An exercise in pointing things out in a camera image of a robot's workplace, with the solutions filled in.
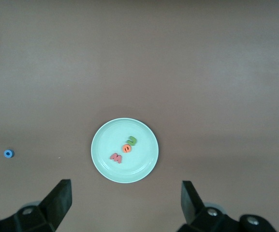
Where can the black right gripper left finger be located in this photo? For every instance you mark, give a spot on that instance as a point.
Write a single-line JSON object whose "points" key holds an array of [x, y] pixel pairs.
{"points": [[54, 205]]}

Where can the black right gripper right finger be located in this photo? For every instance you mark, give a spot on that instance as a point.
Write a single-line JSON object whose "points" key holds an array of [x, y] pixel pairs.
{"points": [[192, 207]]}

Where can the pink foam letter w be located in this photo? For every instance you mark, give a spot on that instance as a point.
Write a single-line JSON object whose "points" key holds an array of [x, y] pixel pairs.
{"points": [[116, 158]]}

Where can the orange foam letter e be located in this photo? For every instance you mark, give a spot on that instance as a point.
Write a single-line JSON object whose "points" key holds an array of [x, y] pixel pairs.
{"points": [[127, 149]]}

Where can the green foam letter u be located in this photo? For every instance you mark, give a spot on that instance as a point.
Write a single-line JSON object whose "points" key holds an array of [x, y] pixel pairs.
{"points": [[129, 140]]}

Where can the green plate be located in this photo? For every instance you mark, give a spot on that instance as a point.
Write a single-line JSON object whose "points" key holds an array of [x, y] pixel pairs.
{"points": [[139, 166]]}

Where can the blue foam letter o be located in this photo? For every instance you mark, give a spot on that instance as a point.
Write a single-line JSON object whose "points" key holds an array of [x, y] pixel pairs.
{"points": [[5, 153]]}

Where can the brown paper table cover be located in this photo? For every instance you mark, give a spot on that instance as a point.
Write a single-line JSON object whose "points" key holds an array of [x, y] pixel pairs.
{"points": [[139, 60]]}

